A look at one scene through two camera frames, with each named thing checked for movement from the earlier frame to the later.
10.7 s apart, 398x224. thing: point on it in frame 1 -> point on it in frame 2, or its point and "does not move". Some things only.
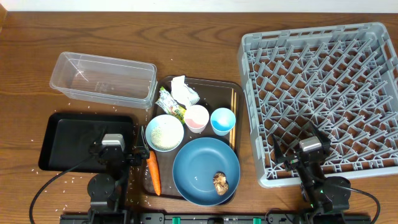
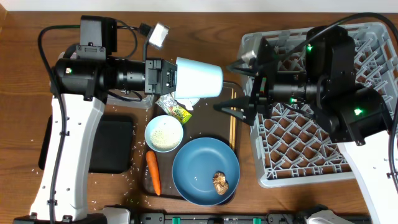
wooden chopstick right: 235,126 does not move
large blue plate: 205,171 does not move
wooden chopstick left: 232,108 does not move
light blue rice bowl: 164,133 does not move
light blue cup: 222,121 -> 196,79
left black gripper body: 134,161 -> 152,76
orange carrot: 154,165 does not move
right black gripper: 293,160 -> 263,95
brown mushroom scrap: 221,184 does not move
